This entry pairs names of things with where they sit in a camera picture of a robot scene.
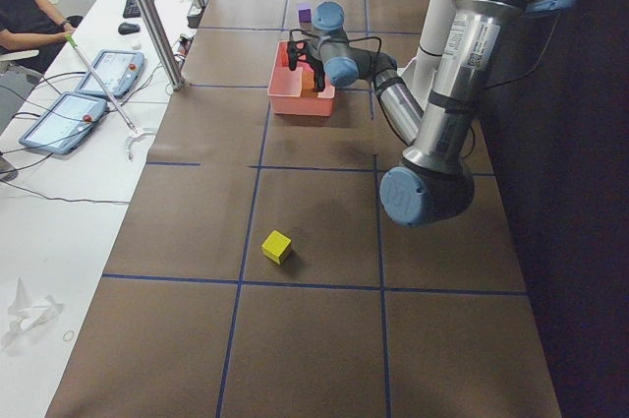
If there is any aluminium frame post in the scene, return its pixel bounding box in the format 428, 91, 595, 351
137, 0, 185, 91

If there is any red foam block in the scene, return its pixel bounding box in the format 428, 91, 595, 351
317, 85, 335, 99

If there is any teach pendant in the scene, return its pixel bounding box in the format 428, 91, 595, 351
19, 91, 107, 155
75, 49, 145, 99

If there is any far teach pendant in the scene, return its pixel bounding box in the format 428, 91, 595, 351
75, 49, 145, 99

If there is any yellow foam block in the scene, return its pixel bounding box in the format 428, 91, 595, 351
261, 230, 292, 265

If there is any crumpled white tissue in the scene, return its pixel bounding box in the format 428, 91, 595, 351
1, 277, 65, 350

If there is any orange foam block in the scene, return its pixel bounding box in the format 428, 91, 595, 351
300, 72, 318, 98

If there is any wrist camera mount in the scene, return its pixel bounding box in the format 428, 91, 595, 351
286, 39, 309, 71

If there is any seated person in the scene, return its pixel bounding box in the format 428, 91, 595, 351
1, 0, 83, 74

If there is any black camera cable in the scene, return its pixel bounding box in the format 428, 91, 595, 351
289, 28, 389, 70

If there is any pink plastic bin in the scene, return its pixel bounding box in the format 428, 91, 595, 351
267, 40, 335, 117

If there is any black computer mouse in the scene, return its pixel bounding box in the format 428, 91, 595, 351
118, 22, 141, 35

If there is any white camera mast pole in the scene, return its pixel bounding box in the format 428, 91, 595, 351
420, 0, 455, 56

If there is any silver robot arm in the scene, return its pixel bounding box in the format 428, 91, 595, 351
289, 0, 576, 226

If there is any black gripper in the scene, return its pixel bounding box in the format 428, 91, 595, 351
305, 51, 325, 92

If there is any near teach pendant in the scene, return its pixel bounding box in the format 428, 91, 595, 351
19, 91, 107, 155

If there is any white mast base bracket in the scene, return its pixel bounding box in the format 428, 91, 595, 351
398, 51, 440, 98

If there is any long metal rod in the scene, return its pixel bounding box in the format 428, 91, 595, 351
65, 33, 143, 139

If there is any purple foam block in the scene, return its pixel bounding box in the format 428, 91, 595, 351
297, 3, 312, 24

